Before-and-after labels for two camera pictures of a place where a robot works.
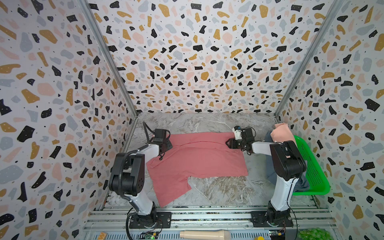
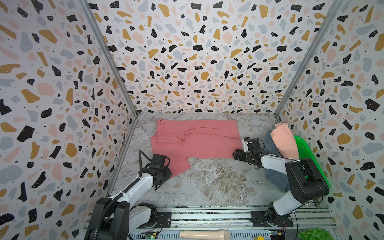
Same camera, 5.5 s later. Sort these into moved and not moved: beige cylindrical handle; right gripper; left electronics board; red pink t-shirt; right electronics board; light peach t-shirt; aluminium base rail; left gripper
Moved: left gripper; right gripper; red pink t-shirt
Not moved: right electronics board; beige cylindrical handle; aluminium base rail; left electronics board; light peach t-shirt
